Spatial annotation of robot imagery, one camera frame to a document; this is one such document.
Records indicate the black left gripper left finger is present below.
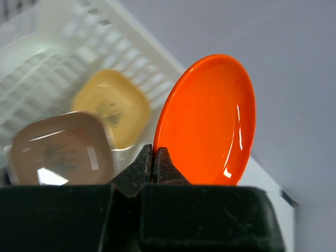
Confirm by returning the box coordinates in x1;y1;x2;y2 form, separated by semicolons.
1;144;152;251

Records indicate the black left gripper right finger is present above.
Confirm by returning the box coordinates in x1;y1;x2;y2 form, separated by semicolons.
139;148;285;251

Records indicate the pink square panda dish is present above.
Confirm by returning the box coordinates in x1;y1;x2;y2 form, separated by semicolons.
7;111;115;185

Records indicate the orange round plate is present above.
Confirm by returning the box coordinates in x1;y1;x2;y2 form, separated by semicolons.
153;54;256;185

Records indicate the yellow square panda dish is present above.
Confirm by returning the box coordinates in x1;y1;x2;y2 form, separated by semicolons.
71;69;152;150

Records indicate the blue table label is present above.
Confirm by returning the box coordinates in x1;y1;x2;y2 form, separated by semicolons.
280;190;298;208

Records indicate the white plastic dish basket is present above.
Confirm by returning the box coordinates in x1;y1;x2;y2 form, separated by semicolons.
0;0;187;169

